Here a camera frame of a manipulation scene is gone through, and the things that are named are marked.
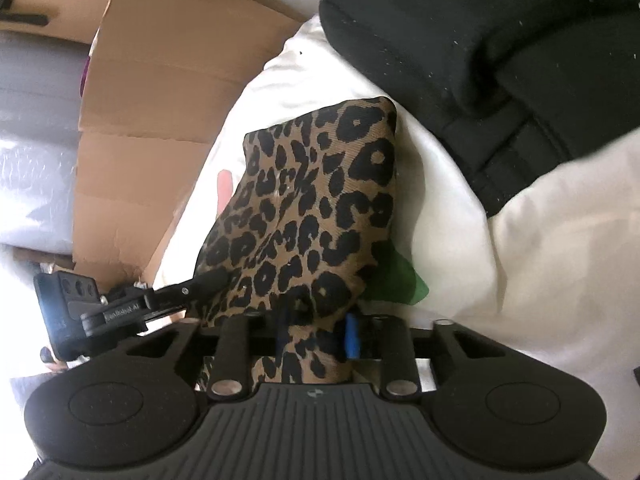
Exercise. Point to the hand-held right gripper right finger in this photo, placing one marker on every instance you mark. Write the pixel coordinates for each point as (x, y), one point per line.
(352, 337)

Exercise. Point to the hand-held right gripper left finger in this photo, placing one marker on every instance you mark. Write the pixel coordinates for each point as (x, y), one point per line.
(282, 330)

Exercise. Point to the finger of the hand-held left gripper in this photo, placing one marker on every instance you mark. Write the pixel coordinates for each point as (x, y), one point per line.
(190, 290)

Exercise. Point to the leopard print garment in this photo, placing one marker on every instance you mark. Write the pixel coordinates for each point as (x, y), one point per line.
(310, 200)

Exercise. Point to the bubble wrap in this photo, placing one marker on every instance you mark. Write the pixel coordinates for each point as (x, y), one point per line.
(35, 160)

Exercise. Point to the cardboard box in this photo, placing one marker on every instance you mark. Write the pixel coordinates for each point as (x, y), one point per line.
(165, 85)

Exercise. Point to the cream bear printed blanket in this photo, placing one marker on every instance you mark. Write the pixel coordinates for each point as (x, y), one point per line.
(550, 260)

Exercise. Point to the black clothing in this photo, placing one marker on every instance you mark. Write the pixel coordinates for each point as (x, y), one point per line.
(475, 35)

